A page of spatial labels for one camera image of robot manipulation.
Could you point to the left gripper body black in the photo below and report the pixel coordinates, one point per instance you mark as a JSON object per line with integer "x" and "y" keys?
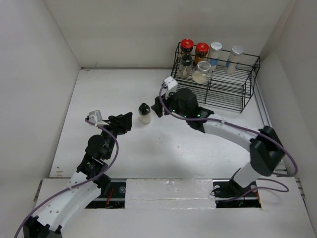
{"x": 116, "y": 129}

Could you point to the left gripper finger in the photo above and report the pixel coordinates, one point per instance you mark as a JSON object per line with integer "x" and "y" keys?
{"x": 115, "y": 119}
{"x": 128, "y": 118}

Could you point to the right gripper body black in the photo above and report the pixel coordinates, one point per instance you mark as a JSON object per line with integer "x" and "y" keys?
{"x": 173, "y": 105}

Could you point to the black cap white powder bottle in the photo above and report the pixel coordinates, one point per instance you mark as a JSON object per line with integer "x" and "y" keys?
{"x": 144, "y": 113}

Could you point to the clear glass jar silver rim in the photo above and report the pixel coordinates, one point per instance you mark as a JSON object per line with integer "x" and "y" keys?
{"x": 202, "y": 73}

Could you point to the black cap beige spice bottle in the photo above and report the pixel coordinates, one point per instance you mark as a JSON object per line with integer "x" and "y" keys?
{"x": 185, "y": 65}

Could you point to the red lid sauce jar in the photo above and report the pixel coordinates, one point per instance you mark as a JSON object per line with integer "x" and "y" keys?
{"x": 201, "y": 51}
{"x": 186, "y": 45}

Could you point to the silver lid bead bottle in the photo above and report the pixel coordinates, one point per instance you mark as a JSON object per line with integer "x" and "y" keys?
{"x": 215, "y": 49}
{"x": 233, "y": 59}

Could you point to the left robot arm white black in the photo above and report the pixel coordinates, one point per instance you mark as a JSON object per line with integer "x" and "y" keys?
{"x": 89, "y": 181}

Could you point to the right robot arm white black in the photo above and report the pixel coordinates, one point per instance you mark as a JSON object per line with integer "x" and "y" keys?
{"x": 260, "y": 149}

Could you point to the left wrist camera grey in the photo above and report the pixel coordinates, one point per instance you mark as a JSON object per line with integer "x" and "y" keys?
{"x": 95, "y": 117}

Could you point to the black wire rack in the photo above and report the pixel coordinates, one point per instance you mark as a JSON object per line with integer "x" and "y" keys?
{"x": 230, "y": 92}

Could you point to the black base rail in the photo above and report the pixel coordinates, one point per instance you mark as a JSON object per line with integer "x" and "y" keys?
{"x": 168, "y": 194}

